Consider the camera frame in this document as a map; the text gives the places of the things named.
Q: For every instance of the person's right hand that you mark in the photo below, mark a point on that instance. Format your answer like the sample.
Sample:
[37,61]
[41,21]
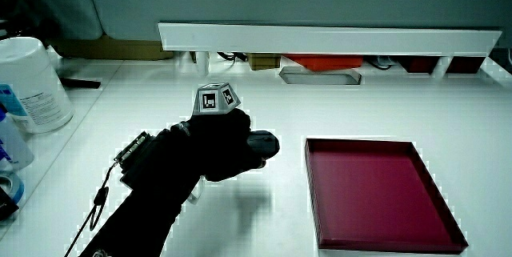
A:
[218,137]

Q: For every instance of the black computer mouse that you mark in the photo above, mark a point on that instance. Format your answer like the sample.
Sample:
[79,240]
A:
[265,144]

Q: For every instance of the person's right forearm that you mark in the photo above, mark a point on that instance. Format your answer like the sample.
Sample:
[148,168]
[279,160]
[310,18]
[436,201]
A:
[152,193]

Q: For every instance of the white desk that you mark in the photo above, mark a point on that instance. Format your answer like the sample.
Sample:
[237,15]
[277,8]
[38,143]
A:
[280,109]

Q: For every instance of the white desk shelf riser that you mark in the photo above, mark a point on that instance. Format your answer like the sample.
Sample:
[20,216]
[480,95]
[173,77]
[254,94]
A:
[320,39]

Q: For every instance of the olive box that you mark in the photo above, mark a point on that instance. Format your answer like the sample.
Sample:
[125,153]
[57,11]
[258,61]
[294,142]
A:
[264,61]

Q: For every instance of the orange box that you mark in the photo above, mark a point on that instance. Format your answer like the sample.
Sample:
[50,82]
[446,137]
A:
[324,62]

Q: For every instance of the red shallow tray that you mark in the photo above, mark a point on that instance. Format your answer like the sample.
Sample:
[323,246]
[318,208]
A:
[376,193]

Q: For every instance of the white wipes canister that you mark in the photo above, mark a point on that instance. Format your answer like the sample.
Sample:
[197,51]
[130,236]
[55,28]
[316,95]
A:
[32,85]

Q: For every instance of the white bottle with blue label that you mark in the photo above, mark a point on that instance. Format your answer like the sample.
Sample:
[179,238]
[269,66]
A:
[12,145]

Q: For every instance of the blue tape roll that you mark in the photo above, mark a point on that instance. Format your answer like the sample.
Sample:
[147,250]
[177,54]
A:
[11,187]

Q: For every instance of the dark red box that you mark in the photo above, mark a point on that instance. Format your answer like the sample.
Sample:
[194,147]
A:
[466,64]
[418,64]

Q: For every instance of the black flat object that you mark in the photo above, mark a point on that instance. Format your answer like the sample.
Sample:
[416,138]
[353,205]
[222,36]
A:
[6,207]

